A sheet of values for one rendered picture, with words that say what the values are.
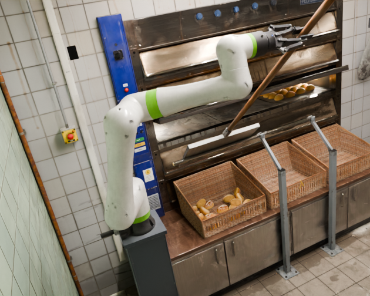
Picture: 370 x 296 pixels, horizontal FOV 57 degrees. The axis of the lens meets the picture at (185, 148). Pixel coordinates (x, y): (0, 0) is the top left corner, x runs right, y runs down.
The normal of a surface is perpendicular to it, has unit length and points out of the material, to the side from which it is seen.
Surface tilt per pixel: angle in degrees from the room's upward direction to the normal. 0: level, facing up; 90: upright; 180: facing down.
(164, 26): 90
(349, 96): 90
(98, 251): 90
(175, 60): 70
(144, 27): 90
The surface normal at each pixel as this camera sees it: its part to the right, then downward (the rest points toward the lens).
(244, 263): 0.40, 0.29
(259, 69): 0.32, -0.03
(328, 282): -0.16, -0.91
